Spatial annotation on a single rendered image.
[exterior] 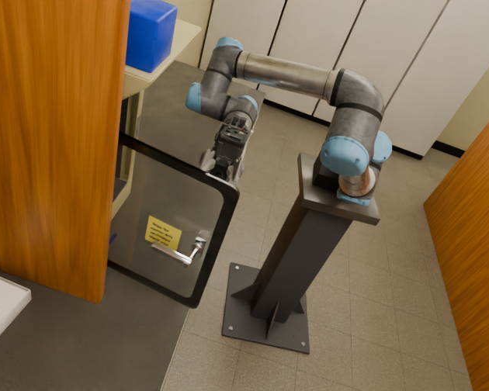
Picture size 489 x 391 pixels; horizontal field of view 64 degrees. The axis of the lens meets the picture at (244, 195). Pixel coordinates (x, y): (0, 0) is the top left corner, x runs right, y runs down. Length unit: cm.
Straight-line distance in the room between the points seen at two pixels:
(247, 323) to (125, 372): 130
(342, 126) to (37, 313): 82
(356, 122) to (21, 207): 75
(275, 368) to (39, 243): 148
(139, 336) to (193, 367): 105
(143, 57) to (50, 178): 28
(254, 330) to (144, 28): 176
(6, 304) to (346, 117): 87
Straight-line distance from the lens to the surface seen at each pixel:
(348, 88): 101
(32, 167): 80
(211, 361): 206
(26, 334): 101
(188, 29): 94
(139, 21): 69
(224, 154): 92
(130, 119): 114
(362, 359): 241
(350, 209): 157
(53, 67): 66
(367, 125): 97
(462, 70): 410
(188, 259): 80
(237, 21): 389
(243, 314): 221
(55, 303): 105
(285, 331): 225
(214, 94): 107
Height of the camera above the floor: 183
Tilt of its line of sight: 39 degrees down
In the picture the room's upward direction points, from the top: 21 degrees clockwise
